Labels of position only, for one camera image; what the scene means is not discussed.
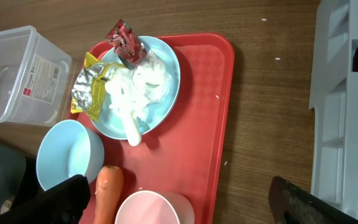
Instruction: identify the light blue plate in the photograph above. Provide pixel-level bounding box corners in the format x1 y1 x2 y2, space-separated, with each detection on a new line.
93 36 181 140

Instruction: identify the orange carrot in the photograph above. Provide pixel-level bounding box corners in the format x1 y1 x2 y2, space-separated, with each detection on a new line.
93 166 124 224

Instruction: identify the pink cup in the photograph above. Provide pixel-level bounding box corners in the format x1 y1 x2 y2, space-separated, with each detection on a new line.
115 190 195 224

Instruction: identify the yellow foil wrapper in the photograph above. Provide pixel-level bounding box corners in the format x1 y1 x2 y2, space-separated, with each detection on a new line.
70 52 127 121

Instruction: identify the grey dishwasher rack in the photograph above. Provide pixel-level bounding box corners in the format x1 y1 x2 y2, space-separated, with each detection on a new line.
309 0 358 220

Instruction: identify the white tissue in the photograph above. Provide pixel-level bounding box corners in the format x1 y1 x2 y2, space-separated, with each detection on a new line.
105 50 172 121

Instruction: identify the clear plastic storage bin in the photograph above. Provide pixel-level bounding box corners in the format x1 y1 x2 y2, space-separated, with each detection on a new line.
0 26 72 126

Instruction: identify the red serving tray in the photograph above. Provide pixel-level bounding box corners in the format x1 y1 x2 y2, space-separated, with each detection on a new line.
67 32 236 224

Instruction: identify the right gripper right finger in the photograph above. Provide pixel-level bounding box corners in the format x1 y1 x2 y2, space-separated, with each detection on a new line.
268 176 358 224

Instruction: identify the light blue bowl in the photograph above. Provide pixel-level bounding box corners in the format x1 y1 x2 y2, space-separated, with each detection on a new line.
36 119 104 190

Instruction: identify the red snack wrapper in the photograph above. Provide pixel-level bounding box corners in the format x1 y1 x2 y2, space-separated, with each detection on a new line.
104 19 147 68

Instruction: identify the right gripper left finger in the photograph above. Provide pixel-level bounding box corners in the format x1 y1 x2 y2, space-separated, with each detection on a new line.
0 174 91 224

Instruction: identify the black waste tray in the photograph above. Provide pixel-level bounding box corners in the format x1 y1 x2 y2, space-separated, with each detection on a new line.
0 143 40 208

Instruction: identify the white plastic spoon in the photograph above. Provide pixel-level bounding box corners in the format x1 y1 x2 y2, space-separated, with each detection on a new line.
121 110 142 146

